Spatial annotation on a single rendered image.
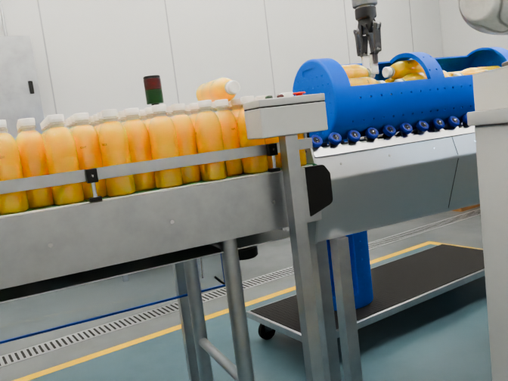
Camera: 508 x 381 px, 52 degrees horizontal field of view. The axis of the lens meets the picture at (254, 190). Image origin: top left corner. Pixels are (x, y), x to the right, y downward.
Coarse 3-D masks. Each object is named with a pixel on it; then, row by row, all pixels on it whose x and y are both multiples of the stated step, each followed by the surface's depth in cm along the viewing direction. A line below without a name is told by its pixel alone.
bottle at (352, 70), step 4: (352, 64) 184; (356, 64) 184; (344, 68) 180; (348, 68) 181; (352, 68) 181; (356, 68) 182; (360, 68) 183; (364, 68) 184; (368, 68) 187; (348, 72) 180; (352, 72) 181; (356, 72) 181; (360, 72) 182; (364, 72) 183; (368, 72) 186; (348, 76) 180; (352, 76) 181; (356, 76) 182; (360, 76) 182; (364, 76) 184; (368, 76) 187
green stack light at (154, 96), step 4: (148, 92) 189; (152, 92) 188; (156, 92) 189; (160, 92) 190; (148, 96) 189; (152, 96) 189; (156, 96) 189; (160, 96) 190; (148, 100) 189; (152, 100) 189; (156, 100) 189; (160, 100) 190
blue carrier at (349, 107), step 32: (320, 64) 171; (384, 64) 199; (448, 64) 217; (480, 64) 218; (352, 96) 169; (384, 96) 174; (416, 96) 180; (448, 96) 187; (352, 128) 175; (416, 128) 194
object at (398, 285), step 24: (384, 264) 305; (408, 264) 299; (432, 264) 294; (456, 264) 288; (480, 264) 283; (384, 288) 264; (408, 288) 259; (432, 288) 255; (264, 312) 250; (288, 312) 246; (336, 312) 239; (360, 312) 236; (384, 312) 234; (264, 336) 253
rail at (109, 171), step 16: (304, 144) 154; (160, 160) 136; (176, 160) 138; (192, 160) 140; (208, 160) 142; (224, 160) 144; (48, 176) 125; (64, 176) 127; (80, 176) 128; (112, 176) 131; (0, 192) 121
